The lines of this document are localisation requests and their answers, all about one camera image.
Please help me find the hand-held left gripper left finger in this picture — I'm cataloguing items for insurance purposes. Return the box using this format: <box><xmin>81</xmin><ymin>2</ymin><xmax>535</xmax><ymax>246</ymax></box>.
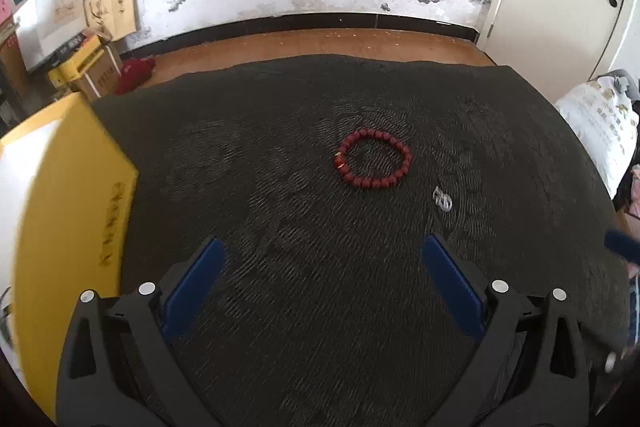
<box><xmin>56</xmin><ymin>236</ymin><xmax>230</xmax><ymax>427</ymax></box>

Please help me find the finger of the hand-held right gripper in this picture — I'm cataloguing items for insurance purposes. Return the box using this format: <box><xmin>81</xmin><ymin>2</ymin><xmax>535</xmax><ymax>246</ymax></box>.
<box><xmin>587</xmin><ymin>332</ymin><xmax>638</xmax><ymax>413</ymax></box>
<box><xmin>604</xmin><ymin>229</ymin><xmax>640</xmax><ymax>264</ymax></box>

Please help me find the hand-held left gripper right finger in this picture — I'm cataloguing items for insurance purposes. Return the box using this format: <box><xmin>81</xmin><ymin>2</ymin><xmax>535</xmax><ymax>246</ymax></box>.
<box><xmin>421</xmin><ymin>234</ymin><xmax>598</xmax><ymax>427</ymax></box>

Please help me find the small silver charm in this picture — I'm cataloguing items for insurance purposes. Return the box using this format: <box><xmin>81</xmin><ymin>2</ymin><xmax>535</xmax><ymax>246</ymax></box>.
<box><xmin>432</xmin><ymin>187</ymin><xmax>454</xmax><ymax>214</ymax></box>

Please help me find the yellow cardboard box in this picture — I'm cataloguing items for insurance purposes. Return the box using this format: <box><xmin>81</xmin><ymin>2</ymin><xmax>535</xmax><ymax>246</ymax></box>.
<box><xmin>0</xmin><ymin>92</ymin><xmax>140</xmax><ymax>423</ymax></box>

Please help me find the red bead bracelet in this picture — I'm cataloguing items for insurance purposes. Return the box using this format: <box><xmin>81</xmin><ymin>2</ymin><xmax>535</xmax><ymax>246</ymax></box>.
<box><xmin>333</xmin><ymin>129</ymin><xmax>414</xmax><ymax>189</ymax></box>

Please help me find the pink plastic bag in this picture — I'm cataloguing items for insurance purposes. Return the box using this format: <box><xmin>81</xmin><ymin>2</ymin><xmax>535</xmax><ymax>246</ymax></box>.
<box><xmin>628</xmin><ymin>164</ymin><xmax>640</xmax><ymax>219</ymax></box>

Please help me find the white printed plastic bag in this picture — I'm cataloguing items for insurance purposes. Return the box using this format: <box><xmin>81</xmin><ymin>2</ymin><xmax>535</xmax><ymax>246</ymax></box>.
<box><xmin>554</xmin><ymin>74</ymin><xmax>640</xmax><ymax>202</ymax></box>

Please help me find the black patterned mat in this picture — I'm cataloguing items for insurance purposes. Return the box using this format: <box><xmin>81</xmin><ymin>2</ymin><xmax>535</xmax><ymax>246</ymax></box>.
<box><xmin>90</xmin><ymin>53</ymin><xmax>632</xmax><ymax>427</ymax></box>

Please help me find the grey chair back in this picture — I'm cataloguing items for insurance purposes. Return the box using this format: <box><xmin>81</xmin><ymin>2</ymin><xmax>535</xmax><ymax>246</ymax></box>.
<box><xmin>611</xmin><ymin>68</ymin><xmax>640</xmax><ymax>102</ymax></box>

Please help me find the red cloth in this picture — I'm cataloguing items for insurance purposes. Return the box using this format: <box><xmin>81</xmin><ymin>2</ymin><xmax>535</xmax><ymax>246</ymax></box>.
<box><xmin>115</xmin><ymin>58</ymin><xmax>157</xmax><ymax>94</ymax></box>

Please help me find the brown cardboard box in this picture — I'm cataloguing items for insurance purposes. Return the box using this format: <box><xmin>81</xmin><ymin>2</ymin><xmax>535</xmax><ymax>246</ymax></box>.
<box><xmin>70</xmin><ymin>45</ymin><xmax>124</xmax><ymax>101</ymax></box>

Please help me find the flat yellow box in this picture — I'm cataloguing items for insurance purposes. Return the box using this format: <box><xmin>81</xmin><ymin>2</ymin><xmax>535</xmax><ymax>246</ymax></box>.
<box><xmin>47</xmin><ymin>41</ymin><xmax>109</xmax><ymax>86</ymax></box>

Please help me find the brown paper bag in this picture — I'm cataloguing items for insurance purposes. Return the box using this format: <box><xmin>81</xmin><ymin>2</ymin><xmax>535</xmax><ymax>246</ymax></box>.
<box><xmin>83</xmin><ymin>0</ymin><xmax>139</xmax><ymax>42</ymax></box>

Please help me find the white paper bag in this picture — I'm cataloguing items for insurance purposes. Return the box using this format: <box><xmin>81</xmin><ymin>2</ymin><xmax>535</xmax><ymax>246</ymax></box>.
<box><xmin>12</xmin><ymin>0</ymin><xmax>89</xmax><ymax>74</ymax></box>

